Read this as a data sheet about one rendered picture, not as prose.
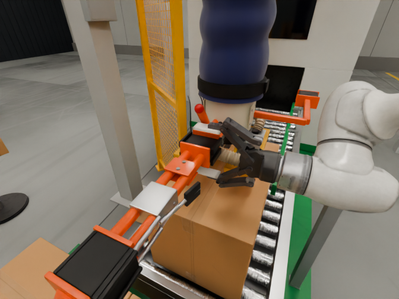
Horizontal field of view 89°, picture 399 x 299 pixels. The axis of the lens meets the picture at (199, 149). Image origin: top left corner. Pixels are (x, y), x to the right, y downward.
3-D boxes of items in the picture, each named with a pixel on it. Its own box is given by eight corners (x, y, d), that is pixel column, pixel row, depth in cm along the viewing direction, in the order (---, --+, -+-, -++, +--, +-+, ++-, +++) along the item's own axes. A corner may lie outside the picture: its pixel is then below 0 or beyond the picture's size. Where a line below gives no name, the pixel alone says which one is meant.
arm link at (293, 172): (299, 203, 44) (271, 195, 46) (300, 178, 51) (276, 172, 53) (312, 171, 40) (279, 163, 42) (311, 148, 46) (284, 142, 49)
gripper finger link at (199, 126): (219, 134, 48) (219, 132, 47) (192, 129, 50) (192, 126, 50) (223, 129, 50) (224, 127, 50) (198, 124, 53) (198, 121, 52)
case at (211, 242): (205, 181, 139) (206, 129, 117) (266, 200, 124) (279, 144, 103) (152, 261, 93) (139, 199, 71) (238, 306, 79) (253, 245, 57)
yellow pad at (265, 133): (247, 129, 93) (248, 118, 90) (269, 133, 90) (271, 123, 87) (222, 172, 67) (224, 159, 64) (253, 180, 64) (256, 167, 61)
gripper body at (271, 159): (281, 162, 42) (237, 152, 45) (273, 192, 47) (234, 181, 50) (284, 145, 48) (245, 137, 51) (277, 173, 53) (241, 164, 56)
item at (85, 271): (104, 242, 35) (95, 223, 32) (139, 260, 32) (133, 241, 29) (57, 293, 28) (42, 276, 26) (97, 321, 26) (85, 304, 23)
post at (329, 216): (289, 274, 140) (346, 154, 86) (300, 279, 137) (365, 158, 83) (288, 285, 135) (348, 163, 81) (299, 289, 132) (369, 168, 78)
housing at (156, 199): (152, 195, 44) (150, 180, 42) (180, 205, 42) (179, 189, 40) (131, 219, 39) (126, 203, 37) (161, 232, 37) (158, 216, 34)
